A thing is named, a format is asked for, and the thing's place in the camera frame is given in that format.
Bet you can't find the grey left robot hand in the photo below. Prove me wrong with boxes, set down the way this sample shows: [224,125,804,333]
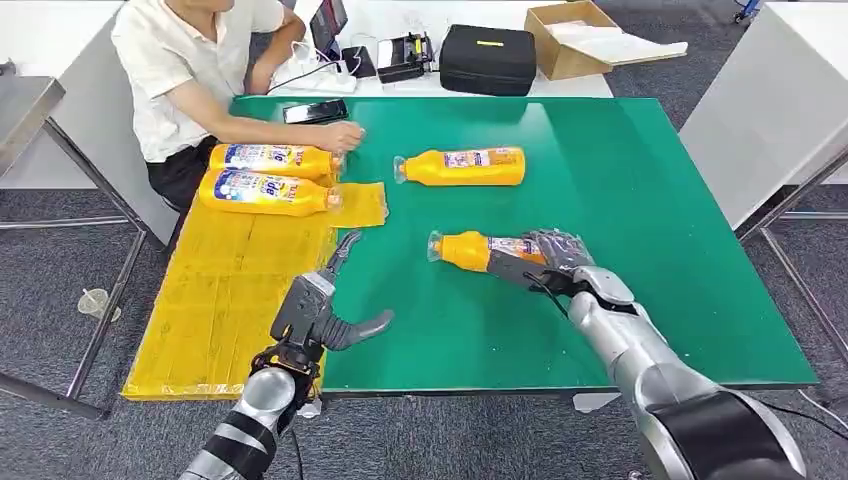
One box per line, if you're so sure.
[309,229,397,353]

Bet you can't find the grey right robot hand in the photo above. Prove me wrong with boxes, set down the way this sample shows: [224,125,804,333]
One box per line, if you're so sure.
[486,228,598,299]

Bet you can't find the person's right hand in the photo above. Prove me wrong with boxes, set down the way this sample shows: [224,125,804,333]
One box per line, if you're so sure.
[316,120,367,156]

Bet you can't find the orange drink bottle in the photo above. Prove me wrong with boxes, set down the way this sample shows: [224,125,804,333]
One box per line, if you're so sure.
[427,229,564,276]
[392,146,527,187]
[208,142,348,182]
[198,168,344,219]

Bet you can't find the black smartphone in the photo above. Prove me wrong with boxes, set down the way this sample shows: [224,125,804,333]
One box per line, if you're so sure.
[282,99,350,126]

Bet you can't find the white power strip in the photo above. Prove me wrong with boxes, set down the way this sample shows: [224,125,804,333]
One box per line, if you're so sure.
[268,60,360,97]

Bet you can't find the small black device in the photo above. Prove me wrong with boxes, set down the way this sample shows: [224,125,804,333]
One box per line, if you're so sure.
[341,44,378,79]

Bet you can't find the green table mat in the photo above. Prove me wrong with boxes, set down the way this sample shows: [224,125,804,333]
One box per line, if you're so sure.
[228,97,820,394]

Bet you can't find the black label printer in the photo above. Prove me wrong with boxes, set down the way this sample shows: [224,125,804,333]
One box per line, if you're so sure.
[376,31,437,85]

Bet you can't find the black tablet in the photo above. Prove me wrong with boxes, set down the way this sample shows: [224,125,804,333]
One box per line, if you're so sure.
[308,0,350,58]

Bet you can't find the yellow sheet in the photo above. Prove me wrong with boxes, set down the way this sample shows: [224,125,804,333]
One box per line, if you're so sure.
[121,168,390,403]

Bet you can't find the white table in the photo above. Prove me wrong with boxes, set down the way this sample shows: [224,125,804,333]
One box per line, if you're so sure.
[268,0,615,100]

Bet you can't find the white paper tag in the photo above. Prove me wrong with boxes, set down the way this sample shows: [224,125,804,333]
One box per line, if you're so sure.
[572,392,625,415]

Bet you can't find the black carry case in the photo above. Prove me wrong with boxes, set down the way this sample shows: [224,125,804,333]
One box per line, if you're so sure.
[438,24,538,98]

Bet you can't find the person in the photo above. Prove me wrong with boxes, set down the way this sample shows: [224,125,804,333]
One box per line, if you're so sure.
[111,0,307,213]

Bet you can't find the cardboard box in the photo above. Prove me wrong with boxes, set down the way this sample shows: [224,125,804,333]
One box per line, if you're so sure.
[523,0,690,81]

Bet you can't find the white sheet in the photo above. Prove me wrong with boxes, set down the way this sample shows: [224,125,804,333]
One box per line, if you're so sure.
[548,18,690,66]

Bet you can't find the pale grey table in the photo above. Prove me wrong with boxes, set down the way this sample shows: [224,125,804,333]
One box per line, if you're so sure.
[676,0,848,364]

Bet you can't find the clear plastic cup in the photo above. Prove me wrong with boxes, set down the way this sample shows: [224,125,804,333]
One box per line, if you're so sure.
[77,288,124,325]

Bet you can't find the steel bench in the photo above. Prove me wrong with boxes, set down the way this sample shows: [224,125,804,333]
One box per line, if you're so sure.
[0,59,181,421]

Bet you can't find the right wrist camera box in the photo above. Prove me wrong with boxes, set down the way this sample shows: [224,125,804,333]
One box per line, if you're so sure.
[525,268,584,301]

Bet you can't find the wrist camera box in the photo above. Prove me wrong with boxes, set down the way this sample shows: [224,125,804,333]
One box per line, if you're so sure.
[270,271,337,347]
[525,268,584,301]

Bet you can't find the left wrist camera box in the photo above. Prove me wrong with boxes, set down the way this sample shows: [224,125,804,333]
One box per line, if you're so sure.
[270,271,337,347]

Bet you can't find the black power cable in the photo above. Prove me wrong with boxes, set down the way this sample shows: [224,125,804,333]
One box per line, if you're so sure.
[266,60,342,94]

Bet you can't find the black floor cable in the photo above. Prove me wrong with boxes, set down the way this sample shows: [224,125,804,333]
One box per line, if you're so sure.
[755,396,848,444]

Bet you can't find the white floor cable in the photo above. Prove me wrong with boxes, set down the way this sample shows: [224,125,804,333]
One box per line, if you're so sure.
[796,388,848,433]

